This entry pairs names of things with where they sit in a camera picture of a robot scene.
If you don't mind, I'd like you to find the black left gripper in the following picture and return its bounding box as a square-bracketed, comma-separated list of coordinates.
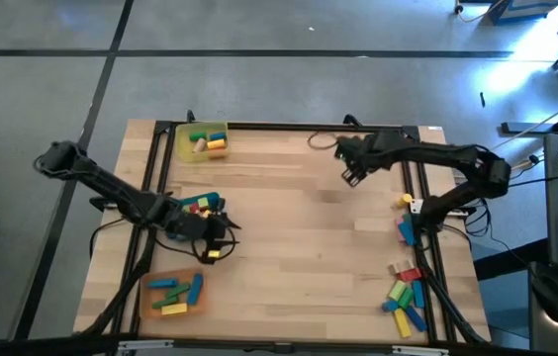
[164, 211, 242, 248]

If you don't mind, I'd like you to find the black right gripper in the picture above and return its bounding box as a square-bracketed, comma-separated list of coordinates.
[335, 132, 385, 189]

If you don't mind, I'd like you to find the long blue wooden block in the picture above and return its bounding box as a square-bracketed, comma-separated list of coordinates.
[145, 278, 180, 290]
[397, 213, 417, 247]
[412, 279, 426, 310]
[186, 273, 205, 307]

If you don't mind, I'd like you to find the pink wooden block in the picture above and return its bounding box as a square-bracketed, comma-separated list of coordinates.
[393, 215, 408, 243]

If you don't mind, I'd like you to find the light green wooden block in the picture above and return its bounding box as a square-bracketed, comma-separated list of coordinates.
[387, 279, 409, 302]

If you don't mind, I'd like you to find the teal plastic bin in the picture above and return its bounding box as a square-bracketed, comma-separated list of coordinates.
[177, 191, 227, 220]

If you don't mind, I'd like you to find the orange plastic bin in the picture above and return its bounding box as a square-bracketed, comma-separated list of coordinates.
[139, 267, 210, 320]

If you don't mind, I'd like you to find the yellow translucent plastic bin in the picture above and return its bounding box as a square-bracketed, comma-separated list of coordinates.
[174, 121, 232, 164]

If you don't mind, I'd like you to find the dark blue long block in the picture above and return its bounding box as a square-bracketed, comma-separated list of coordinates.
[403, 304, 429, 333]

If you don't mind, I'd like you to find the black floor beam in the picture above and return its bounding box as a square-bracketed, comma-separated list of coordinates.
[500, 96, 558, 138]

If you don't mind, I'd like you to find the black front bar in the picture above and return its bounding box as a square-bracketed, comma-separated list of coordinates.
[0, 333, 558, 356]

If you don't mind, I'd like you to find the black mouse with light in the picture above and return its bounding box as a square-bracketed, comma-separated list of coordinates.
[530, 273, 558, 326]

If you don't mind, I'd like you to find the blue box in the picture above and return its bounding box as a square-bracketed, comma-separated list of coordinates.
[485, 0, 558, 27]

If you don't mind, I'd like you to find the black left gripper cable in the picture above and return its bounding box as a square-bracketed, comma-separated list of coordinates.
[153, 224, 238, 266]

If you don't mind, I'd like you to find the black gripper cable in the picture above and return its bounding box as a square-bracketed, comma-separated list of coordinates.
[306, 131, 342, 151]
[153, 224, 238, 266]

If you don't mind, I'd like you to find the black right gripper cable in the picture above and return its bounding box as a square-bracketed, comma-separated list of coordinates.
[306, 131, 342, 151]

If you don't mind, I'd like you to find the black table frame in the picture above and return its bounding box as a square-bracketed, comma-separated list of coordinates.
[113, 120, 458, 345]

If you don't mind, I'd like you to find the black cable bundle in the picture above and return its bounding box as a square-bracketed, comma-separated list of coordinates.
[415, 236, 491, 346]
[80, 217, 159, 338]

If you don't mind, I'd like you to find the silver bracket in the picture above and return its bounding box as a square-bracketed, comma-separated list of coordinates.
[391, 344, 452, 356]
[117, 339, 175, 354]

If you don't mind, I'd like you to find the yellow floor cable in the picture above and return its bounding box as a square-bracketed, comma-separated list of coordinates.
[509, 156, 540, 172]

